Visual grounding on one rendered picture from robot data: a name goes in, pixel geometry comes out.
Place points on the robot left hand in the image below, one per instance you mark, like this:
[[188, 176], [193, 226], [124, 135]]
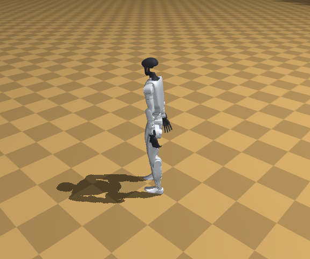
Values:
[[153, 140]]

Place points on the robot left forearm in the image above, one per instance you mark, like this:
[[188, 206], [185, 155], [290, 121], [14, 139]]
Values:
[[150, 121]]

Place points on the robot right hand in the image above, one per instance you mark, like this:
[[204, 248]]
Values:
[[166, 123]]

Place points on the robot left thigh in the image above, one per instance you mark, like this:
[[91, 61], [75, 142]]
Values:
[[152, 151]]

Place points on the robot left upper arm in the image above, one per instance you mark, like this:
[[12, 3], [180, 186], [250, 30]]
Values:
[[148, 92]]

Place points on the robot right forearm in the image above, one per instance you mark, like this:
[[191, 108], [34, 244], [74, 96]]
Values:
[[163, 115]]

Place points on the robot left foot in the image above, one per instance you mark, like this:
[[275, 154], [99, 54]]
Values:
[[154, 189]]

